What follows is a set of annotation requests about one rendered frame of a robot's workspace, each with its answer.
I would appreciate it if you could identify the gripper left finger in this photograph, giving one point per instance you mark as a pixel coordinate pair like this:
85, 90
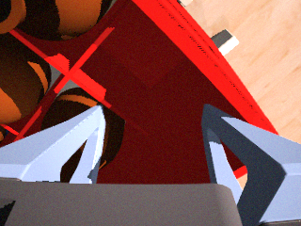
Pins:
40, 157

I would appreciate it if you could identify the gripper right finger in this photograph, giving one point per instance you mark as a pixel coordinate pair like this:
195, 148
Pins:
273, 187

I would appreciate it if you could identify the orange bottle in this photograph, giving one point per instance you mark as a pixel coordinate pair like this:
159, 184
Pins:
71, 101
3, 133
25, 78

